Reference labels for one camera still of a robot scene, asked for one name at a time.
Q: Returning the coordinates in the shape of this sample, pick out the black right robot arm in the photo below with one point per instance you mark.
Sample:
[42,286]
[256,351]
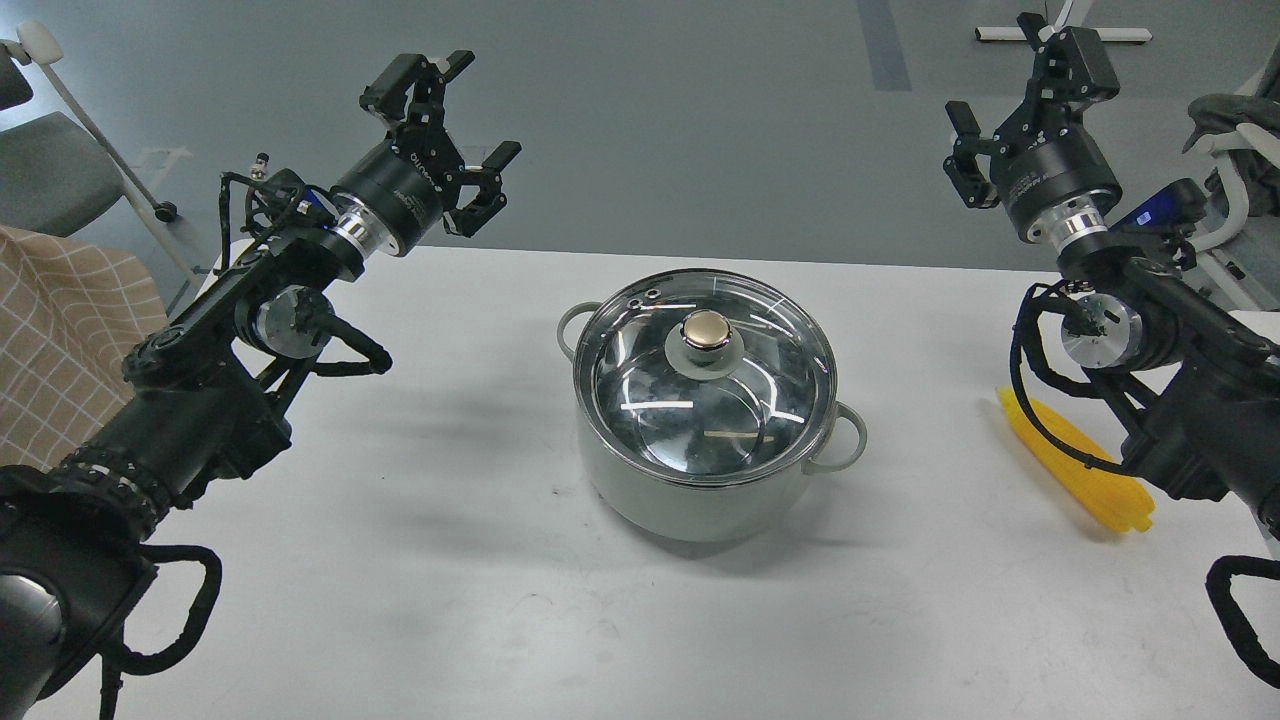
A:
[1195,390]

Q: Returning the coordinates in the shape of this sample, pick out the glass lid with gold knob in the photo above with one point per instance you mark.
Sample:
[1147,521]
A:
[704,378]

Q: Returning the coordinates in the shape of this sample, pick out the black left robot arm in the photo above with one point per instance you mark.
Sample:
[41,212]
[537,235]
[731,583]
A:
[81,577]

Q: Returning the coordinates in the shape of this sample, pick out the beige checkered cloth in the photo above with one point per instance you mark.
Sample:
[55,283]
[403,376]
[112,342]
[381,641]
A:
[70,312]

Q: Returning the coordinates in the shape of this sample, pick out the yellow toy corn cob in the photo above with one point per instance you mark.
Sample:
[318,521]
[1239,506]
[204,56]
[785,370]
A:
[1117,502]

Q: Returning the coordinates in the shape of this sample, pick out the white chair with dark clothes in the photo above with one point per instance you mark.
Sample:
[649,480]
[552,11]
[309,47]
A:
[1237,245]

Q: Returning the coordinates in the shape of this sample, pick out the white table leg base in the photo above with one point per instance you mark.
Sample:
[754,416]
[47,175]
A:
[1072,14]

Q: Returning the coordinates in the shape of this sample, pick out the pale green steel pot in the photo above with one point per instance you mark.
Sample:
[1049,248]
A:
[708,515]

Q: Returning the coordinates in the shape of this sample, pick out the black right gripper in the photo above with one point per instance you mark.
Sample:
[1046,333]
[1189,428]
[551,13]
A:
[1049,157]

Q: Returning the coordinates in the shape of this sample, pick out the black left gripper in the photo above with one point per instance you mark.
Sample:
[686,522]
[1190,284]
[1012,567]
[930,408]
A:
[416,177]

